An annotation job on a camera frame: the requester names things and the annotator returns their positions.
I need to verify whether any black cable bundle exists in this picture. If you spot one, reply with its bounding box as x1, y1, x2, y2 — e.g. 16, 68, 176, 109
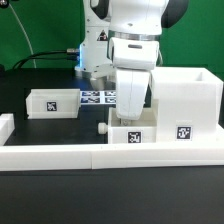
12, 48, 81, 70

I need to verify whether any white left fence wall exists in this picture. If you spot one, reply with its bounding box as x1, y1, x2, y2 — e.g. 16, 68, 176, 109
0, 114, 15, 146

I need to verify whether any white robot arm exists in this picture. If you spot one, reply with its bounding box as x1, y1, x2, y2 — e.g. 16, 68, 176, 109
75, 0, 189, 126

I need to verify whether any white front fence wall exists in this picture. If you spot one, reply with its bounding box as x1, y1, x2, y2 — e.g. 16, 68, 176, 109
0, 142, 224, 172

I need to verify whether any white thin cable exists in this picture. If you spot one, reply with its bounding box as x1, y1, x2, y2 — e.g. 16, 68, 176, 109
7, 2, 38, 69

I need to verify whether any white rear drawer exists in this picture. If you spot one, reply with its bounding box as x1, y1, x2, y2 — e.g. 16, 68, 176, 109
26, 89, 80, 119

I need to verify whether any white front drawer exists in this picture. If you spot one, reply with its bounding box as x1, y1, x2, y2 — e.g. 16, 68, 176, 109
98, 107, 157, 144

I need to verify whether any white drawer cabinet box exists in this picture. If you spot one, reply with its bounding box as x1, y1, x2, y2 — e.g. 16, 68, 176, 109
150, 67, 223, 142

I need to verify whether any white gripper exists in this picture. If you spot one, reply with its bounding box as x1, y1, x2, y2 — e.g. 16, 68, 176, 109
108, 37, 159, 126

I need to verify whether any white fence wall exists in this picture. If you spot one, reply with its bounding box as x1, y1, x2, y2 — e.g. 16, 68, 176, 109
0, 114, 15, 146
0, 142, 224, 172

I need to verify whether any fiducial marker sheet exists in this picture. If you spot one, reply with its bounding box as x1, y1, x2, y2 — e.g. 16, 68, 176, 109
80, 90, 116, 105

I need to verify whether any white drawer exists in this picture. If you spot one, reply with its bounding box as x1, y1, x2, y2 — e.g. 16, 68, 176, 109
98, 107, 157, 144
26, 89, 80, 119

